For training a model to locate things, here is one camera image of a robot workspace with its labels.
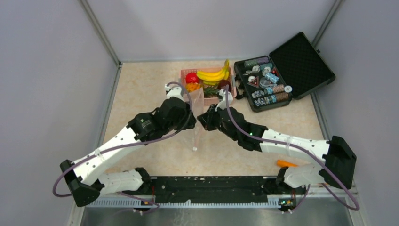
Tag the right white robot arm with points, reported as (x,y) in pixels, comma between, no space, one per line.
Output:
(328,161)

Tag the black poker chip case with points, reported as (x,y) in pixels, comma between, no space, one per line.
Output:
(293,70)

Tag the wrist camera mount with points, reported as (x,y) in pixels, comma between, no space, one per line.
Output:
(225,98)
(175,92)

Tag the clear zip top bag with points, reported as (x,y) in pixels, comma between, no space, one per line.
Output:
(192,137)

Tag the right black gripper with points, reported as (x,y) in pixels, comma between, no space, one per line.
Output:
(207,122)

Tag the pink plastic basket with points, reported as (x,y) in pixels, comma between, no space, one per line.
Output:
(211,100)

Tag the red apple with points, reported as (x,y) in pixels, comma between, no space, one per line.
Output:
(192,78)

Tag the orange toy pineapple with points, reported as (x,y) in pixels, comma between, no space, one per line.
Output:
(209,91)

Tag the orange carrot toy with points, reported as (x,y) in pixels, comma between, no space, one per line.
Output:
(282,164)

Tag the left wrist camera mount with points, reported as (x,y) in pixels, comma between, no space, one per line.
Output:
(175,92)

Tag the yellow banana bunch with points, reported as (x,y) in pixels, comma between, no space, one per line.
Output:
(213,78)

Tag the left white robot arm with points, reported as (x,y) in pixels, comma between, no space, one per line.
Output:
(87,179)

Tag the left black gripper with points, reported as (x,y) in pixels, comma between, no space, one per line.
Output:
(187,114)

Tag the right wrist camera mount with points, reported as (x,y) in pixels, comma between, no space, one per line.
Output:
(225,98)

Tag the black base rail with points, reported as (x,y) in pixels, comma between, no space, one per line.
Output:
(221,192)

